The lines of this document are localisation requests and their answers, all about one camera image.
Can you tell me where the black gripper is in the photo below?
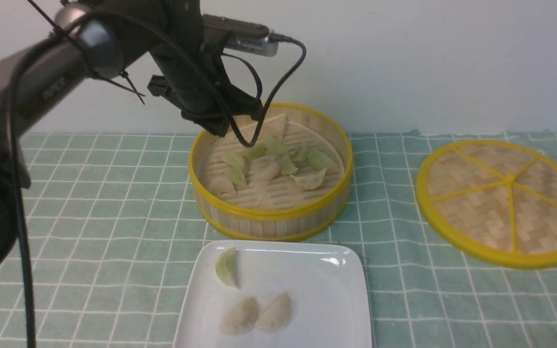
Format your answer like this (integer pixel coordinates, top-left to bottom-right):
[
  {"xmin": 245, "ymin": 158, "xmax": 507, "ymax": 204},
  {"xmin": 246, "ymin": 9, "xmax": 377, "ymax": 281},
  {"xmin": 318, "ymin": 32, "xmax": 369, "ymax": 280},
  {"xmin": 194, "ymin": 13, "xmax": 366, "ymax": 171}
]
[{"xmin": 149, "ymin": 0, "xmax": 264, "ymax": 137}]

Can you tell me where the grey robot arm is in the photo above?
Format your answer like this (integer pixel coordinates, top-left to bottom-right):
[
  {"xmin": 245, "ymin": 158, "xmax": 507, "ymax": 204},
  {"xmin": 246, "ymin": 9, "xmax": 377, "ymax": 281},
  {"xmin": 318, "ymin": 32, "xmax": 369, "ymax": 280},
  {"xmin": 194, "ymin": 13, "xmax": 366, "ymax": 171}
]
[{"xmin": 0, "ymin": 0, "xmax": 277, "ymax": 190}]

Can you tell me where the green dumpling on plate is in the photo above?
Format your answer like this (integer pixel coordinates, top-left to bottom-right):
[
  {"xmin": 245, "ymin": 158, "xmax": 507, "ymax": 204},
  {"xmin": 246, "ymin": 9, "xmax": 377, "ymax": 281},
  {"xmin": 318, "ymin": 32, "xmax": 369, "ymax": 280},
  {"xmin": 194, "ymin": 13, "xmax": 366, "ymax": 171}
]
[{"xmin": 215, "ymin": 247, "xmax": 239, "ymax": 289}]

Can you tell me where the white square plate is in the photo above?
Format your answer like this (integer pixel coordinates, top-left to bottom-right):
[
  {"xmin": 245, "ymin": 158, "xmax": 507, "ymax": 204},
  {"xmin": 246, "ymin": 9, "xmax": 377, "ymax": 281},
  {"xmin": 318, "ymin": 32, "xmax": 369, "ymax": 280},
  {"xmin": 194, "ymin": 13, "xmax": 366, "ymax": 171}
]
[{"xmin": 173, "ymin": 240, "xmax": 373, "ymax": 348}]

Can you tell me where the white dumpling left on plate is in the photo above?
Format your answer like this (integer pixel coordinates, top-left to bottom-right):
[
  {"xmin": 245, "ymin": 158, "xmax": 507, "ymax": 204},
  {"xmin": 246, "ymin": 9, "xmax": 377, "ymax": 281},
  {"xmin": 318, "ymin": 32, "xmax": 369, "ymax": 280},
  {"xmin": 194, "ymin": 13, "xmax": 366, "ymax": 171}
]
[{"xmin": 218, "ymin": 296, "xmax": 260, "ymax": 335}]

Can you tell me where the white dumpling on plate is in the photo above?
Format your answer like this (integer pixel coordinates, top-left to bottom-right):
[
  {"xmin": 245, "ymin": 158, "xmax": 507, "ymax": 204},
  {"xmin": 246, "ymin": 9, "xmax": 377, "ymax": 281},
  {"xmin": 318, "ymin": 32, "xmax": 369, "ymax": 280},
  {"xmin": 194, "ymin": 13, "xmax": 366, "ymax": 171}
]
[
  {"xmin": 255, "ymin": 291, "xmax": 293, "ymax": 333},
  {"xmin": 218, "ymin": 296, "xmax": 260, "ymax": 335}
]

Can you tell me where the white dumpling right on plate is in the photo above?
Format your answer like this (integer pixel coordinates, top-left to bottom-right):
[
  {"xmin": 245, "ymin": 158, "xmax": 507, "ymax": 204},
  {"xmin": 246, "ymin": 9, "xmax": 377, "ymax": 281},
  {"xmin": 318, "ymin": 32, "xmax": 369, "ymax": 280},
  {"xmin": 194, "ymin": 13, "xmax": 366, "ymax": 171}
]
[{"xmin": 255, "ymin": 291, "xmax": 293, "ymax": 333}]

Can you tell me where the green dumpling left in steamer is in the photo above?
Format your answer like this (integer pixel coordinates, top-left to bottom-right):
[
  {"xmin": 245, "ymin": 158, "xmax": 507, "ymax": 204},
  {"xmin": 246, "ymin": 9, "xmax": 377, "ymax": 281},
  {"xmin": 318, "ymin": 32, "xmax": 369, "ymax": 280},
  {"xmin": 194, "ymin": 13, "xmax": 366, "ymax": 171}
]
[{"xmin": 221, "ymin": 150, "xmax": 249, "ymax": 175}]

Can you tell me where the white dumpling in steamer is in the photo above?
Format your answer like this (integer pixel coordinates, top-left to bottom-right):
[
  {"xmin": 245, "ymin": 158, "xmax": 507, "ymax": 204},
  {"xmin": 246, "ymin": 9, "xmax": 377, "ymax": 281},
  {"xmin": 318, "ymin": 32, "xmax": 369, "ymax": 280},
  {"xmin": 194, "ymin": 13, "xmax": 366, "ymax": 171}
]
[{"xmin": 250, "ymin": 155, "xmax": 280, "ymax": 181}]

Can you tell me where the pale green dumpling in steamer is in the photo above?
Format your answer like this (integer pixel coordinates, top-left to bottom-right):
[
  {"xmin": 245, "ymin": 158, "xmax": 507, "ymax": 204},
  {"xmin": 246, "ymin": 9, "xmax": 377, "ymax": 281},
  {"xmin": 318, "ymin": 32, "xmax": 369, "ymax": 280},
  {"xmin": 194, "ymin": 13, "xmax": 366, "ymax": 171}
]
[{"xmin": 277, "ymin": 153, "xmax": 299, "ymax": 176}]

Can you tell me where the bamboo steamer basket yellow rim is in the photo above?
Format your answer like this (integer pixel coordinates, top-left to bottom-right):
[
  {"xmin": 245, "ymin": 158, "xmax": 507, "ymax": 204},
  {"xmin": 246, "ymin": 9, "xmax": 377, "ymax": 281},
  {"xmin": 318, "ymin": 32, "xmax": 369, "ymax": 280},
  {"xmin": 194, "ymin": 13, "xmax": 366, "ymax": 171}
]
[{"xmin": 188, "ymin": 102, "xmax": 354, "ymax": 241}]

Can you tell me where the white dumpling front of steamer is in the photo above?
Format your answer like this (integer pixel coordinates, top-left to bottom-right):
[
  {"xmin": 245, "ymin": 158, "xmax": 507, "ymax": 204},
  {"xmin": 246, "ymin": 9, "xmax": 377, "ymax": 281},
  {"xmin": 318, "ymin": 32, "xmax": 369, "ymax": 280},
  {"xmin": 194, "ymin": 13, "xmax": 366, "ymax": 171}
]
[{"xmin": 290, "ymin": 168, "xmax": 327, "ymax": 191}]

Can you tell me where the green checkered tablecloth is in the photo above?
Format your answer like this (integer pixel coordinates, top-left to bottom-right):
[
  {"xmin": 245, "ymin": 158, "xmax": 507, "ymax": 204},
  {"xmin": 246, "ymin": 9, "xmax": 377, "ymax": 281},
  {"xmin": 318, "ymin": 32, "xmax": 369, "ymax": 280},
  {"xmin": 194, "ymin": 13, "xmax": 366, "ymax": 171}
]
[{"xmin": 22, "ymin": 131, "xmax": 557, "ymax": 348}]

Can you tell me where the bamboo steamer lid yellow rim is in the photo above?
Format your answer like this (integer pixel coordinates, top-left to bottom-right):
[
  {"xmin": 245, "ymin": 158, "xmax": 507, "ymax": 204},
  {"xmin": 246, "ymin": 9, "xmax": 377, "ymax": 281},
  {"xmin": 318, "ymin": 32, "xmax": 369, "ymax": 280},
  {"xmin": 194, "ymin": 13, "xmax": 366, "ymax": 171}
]
[{"xmin": 415, "ymin": 139, "xmax": 557, "ymax": 269}]

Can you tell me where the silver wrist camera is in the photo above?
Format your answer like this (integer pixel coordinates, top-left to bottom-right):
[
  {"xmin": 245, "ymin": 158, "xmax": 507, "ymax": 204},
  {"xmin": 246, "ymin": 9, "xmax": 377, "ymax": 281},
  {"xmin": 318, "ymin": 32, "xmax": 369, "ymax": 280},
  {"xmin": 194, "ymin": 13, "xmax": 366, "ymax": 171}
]
[{"xmin": 203, "ymin": 14, "xmax": 279, "ymax": 57}]

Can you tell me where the black cable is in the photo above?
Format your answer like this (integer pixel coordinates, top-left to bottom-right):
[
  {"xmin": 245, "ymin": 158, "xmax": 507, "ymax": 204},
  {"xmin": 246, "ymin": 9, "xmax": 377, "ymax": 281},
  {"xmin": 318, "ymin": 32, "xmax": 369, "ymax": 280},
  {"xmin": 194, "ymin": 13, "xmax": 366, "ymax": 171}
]
[{"xmin": 7, "ymin": 10, "xmax": 307, "ymax": 348}]

